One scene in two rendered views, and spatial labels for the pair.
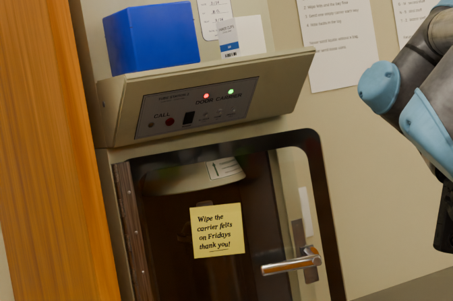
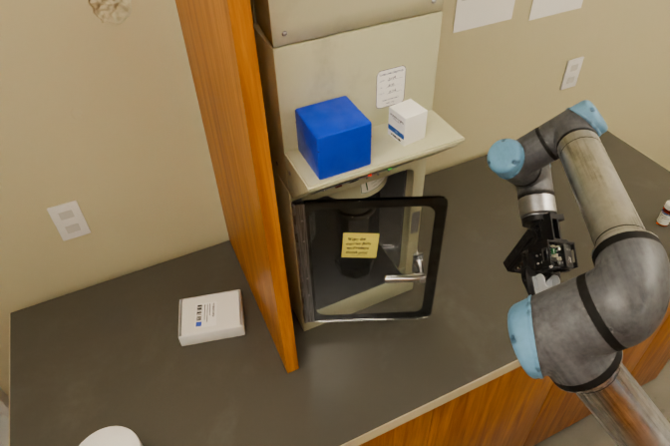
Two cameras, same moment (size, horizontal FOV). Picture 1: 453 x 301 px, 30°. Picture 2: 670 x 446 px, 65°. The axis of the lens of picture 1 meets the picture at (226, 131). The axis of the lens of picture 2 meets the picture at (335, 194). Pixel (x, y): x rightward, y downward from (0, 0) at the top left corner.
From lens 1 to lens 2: 0.78 m
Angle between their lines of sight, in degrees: 39
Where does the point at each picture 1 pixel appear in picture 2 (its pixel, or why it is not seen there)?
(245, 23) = (413, 121)
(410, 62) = (535, 153)
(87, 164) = (274, 236)
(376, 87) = (502, 168)
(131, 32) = (318, 155)
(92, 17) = (286, 106)
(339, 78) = (478, 19)
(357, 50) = not seen: outside the picture
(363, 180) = (472, 93)
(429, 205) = (512, 105)
